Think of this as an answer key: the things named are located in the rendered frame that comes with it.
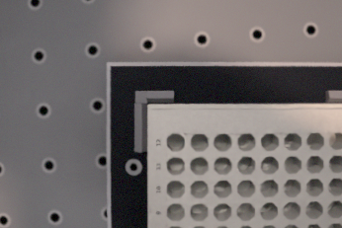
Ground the white well plate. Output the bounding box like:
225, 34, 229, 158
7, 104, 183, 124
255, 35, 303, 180
147, 104, 342, 228

